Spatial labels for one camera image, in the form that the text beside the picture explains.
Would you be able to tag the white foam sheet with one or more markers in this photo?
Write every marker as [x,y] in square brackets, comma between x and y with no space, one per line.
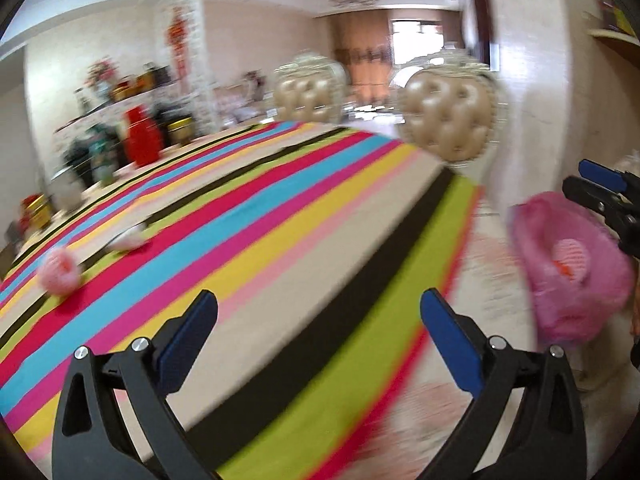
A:
[130,241]

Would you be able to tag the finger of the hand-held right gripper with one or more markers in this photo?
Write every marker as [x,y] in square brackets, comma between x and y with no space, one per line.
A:
[590,195]
[600,172]

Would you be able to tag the dark handbag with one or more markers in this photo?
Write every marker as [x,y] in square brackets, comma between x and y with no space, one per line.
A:
[160,75]

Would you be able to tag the pink foam fruit net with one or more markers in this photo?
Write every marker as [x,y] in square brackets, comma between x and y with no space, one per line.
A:
[570,252]
[60,272]

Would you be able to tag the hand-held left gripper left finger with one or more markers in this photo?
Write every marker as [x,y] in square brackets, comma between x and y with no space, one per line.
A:
[192,340]

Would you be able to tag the wooden shelf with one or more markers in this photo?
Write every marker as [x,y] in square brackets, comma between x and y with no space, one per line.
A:
[617,37]

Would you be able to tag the red thermos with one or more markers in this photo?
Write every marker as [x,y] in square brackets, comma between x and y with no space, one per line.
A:
[142,137]

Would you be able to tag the woven basket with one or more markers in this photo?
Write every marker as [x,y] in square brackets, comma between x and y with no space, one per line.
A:
[125,89]

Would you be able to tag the brown curtain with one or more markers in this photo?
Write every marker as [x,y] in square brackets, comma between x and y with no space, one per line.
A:
[365,60]

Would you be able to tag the pink plastic bag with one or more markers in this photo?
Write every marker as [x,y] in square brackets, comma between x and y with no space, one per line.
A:
[550,300]

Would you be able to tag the flower vase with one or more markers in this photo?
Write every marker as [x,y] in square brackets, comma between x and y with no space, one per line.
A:
[102,75]

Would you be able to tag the window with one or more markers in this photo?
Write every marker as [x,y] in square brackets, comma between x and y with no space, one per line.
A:
[415,42]

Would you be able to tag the red knot ornament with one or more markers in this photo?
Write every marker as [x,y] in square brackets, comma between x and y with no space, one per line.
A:
[177,35]

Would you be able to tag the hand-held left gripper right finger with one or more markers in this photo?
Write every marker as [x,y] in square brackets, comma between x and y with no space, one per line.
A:
[450,340]

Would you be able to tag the white ceramic jug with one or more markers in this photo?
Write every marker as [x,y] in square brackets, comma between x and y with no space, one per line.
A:
[69,190]

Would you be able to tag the floral quilted tablecloth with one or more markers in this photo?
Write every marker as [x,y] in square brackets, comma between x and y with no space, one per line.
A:
[500,280]

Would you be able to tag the lace piano cover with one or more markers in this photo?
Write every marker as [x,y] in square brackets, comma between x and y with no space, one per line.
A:
[100,110]

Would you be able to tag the striped tablecloth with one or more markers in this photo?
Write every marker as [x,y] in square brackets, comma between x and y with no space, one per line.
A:
[250,240]

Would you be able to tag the wide white lattice screen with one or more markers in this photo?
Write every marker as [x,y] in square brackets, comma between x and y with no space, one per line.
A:
[200,60]

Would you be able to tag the beige tufted chair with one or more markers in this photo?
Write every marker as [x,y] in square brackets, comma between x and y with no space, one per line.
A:
[307,95]
[447,110]

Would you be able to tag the yellow-lid jar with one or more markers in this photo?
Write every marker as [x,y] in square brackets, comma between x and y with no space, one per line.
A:
[180,132]
[35,215]

